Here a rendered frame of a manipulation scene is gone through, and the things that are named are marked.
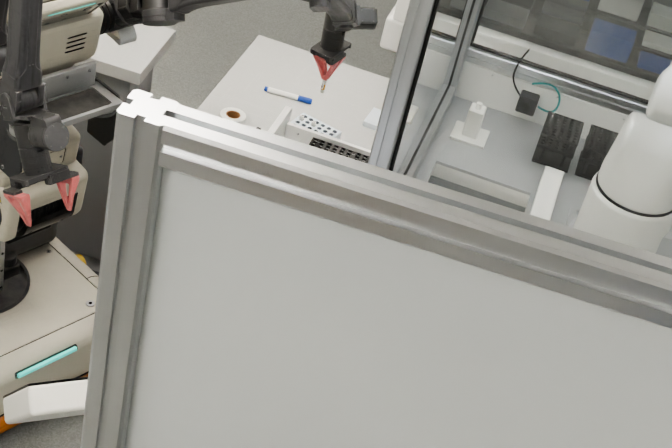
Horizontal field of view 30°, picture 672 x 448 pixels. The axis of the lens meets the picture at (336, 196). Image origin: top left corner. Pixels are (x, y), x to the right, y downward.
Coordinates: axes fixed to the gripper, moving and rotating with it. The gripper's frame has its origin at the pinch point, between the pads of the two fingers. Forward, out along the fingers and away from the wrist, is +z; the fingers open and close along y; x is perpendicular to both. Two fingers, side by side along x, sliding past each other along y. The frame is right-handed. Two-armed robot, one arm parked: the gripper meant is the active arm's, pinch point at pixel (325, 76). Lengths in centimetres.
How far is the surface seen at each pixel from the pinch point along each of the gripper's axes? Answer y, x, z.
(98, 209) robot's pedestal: -8, 64, 75
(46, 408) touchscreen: -145, -36, -23
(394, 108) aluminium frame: -69, -49, -48
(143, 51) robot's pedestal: 2, 59, 21
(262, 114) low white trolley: 1.6, 17.6, 21.5
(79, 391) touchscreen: -140, -38, -25
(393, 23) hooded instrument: 54, 8, 10
